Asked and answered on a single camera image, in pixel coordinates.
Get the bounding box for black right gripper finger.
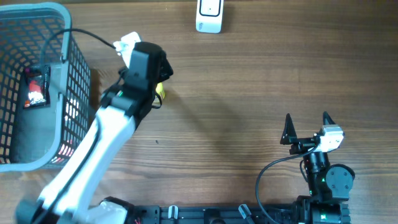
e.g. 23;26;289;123
323;111;335;125
280;113;297;145

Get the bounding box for yellow capped bottle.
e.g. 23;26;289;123
154;82;165;105

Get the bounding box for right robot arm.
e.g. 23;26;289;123
280;112;355;223

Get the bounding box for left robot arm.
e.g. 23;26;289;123
16;42;174;223

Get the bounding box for white barcode scanner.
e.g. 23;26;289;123
195;0;224;34

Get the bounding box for black red snack packet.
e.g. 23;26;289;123
24;65;51;109

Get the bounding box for grey plastic mesh basket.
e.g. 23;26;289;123
1;2;92;172

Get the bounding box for right camera cable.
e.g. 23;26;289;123
255;143;321;224

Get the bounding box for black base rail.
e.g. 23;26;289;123
125;203;351;224

